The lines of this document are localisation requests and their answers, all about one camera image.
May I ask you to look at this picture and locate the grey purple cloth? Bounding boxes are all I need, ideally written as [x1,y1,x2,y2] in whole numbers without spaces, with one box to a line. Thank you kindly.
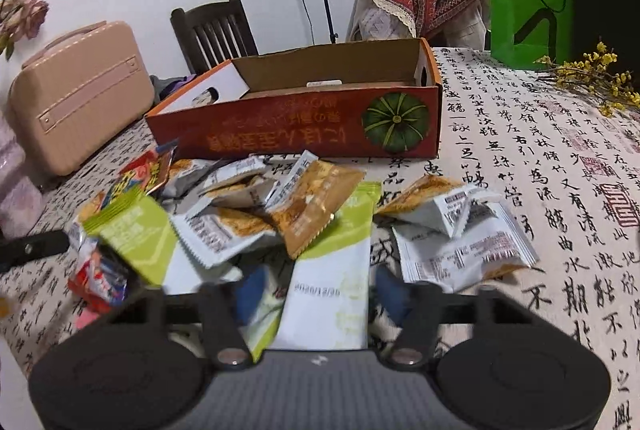
[150,74,198,105]

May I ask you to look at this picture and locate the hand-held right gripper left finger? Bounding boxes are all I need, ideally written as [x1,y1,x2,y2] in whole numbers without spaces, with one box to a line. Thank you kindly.
[107,267,273,370]

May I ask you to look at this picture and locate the green paper bag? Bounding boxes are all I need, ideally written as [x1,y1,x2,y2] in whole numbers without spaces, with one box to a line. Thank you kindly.
[485,0,573,71]

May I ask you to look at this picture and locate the pile of snack packets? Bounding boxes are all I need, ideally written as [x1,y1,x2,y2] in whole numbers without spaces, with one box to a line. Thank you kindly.
[67,142,541,361]

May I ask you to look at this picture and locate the yellow flower branch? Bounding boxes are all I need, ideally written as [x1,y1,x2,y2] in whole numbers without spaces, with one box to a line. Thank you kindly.
[535,42,640,118]

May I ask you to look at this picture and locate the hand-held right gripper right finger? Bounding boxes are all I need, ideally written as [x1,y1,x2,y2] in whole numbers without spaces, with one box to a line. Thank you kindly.
[375,267,546,370]

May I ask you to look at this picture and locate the green white snack packet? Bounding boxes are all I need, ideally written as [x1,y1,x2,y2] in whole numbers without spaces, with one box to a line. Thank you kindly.
[274,181,383,352]

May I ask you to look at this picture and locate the orange pumpkin print cardboard box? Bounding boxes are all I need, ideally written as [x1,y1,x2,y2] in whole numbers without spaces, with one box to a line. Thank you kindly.
[145,37,443,161]

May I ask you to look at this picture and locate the dark wooden chair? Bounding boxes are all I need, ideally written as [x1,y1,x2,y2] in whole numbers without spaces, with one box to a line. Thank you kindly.
[170,0,260,75]

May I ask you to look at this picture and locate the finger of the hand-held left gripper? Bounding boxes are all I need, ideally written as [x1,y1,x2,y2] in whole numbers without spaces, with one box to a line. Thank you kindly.
[0,230,69,274]

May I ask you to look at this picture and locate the pale pink cloth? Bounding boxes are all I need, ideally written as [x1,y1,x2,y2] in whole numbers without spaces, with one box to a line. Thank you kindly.
[0,110,45,231]

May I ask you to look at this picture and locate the pink suitcase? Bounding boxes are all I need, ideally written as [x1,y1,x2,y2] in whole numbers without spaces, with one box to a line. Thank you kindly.
[7,20,156,177]

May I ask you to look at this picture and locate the calligraphy printed tablecloth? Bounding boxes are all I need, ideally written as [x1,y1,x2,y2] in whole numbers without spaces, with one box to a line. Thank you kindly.
[0,47,640,430]

